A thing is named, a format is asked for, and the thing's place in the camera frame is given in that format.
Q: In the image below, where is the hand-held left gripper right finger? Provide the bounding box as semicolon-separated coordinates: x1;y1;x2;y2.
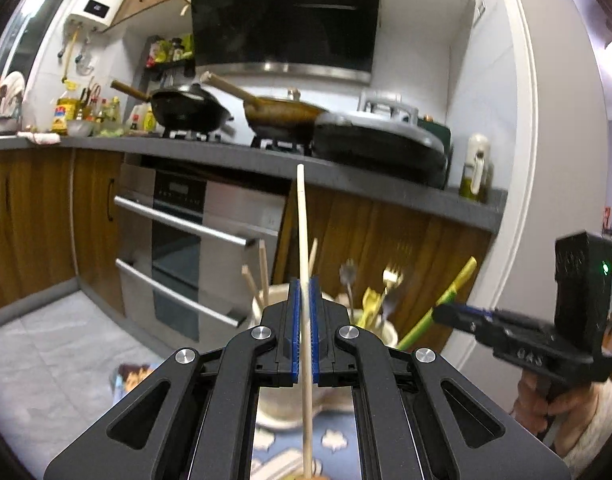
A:
310;277;569;480

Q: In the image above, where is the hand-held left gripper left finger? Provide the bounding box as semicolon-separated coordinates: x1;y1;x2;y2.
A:
43;280;303;480

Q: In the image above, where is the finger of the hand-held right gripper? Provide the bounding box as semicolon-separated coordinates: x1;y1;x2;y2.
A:
455;304;517;323
431;306;502;349

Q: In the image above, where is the yellow tulip green-handled spoon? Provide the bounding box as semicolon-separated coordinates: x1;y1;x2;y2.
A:
397;256;479;352

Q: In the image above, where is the yellow tulip-head spoon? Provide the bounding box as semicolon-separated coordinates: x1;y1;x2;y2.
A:
358;287;385;328

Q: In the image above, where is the silver fork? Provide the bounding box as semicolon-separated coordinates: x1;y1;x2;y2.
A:
339;259;359;322

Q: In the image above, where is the cream ceramic utensil holder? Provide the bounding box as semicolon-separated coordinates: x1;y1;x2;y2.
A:
251;285;403;432

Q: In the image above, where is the person's right forearm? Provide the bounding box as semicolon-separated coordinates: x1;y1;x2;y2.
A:
550;345;612;479

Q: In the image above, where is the person's right hand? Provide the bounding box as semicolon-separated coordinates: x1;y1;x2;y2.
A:
510;374;594;449

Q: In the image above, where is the wooden base cabinet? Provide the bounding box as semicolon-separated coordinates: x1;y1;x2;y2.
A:
272;184;494;363
0;147;128;317

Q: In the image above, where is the blue cartoon printed cloth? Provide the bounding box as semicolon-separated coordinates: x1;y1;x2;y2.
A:
108;362;357;480

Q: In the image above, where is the stainless built-in oven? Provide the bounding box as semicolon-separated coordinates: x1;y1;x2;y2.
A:
114;159;287;343

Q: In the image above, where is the olive oil dispenser bottle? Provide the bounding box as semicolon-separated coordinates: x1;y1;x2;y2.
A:
459;133;492;204

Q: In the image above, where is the grey kitchen countertop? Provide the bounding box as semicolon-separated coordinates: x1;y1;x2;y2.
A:
0;132;509;233

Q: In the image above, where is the green box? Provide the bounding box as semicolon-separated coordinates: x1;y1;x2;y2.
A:
419;114;453;147

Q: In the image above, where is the grey lidded griddle pan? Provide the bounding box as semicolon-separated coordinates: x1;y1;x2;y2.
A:
312;89;453;190

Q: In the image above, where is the gas stove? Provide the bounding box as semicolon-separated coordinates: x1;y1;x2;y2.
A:
158;128;314;157

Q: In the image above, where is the black wok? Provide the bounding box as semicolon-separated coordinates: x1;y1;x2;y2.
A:
110;79;235;134

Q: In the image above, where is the black spice rack with bottles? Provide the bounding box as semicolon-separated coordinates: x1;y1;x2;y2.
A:
144;34;197;72

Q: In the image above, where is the yellow-labelled oil bottle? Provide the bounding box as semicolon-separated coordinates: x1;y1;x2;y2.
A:
55;91;81;136

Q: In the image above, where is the black range hood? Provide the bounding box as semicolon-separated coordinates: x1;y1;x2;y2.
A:
189;0;383;85

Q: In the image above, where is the white rag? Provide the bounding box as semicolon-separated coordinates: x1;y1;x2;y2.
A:
17;131;63;147

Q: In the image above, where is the dish rack with plates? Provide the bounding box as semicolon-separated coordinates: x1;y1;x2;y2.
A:
0;71;28;132

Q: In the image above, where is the brown wok with wooden handle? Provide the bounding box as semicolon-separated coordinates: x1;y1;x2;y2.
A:
200;72;333;144

